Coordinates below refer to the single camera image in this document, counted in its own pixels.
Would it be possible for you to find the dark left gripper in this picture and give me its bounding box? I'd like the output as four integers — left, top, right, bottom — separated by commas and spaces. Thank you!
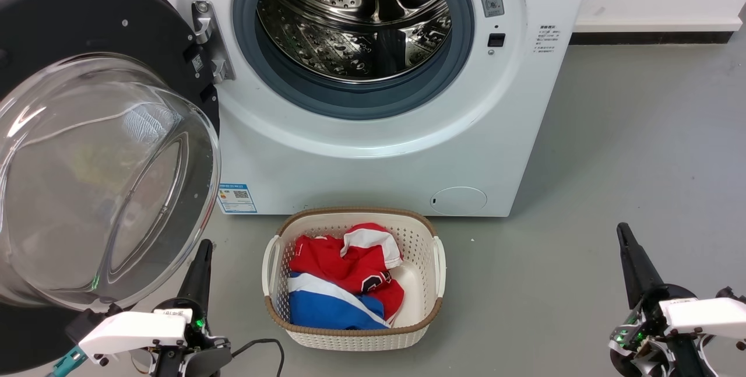
149, 239, 234, 377

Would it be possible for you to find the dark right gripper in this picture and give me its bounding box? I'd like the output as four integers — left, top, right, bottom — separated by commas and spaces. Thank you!
609, 223, 723, 377

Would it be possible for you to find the black round glass washer door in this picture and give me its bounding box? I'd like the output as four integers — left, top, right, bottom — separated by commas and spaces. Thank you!
0, 0, 223, 375

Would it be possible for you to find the white front-load washing machine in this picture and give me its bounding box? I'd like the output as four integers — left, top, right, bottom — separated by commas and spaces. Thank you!
137, 0, 598, 218

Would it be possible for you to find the metal door hinge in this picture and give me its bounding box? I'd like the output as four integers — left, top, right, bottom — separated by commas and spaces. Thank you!
192, 0, 237, 84

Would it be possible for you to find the blue energy label sticker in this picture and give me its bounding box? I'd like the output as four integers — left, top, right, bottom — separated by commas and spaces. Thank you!
217, 184, 258, 215

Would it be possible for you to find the red white blue garment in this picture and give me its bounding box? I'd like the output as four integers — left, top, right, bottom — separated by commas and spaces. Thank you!
287, 223, 405, 331

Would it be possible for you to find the round white filter cover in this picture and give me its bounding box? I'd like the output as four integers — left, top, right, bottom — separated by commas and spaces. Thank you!
430, 186, 488, 216

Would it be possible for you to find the cream plastic laundry basket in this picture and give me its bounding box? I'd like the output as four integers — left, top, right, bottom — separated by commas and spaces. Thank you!
262, 207, 446, 352

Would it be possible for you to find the steel washer drum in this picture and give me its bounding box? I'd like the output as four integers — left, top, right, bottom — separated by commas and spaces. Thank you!
256, 0, 454, 83

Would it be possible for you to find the teal cable connector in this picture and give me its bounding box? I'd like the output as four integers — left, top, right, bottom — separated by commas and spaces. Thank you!
48, 346, 89, 377

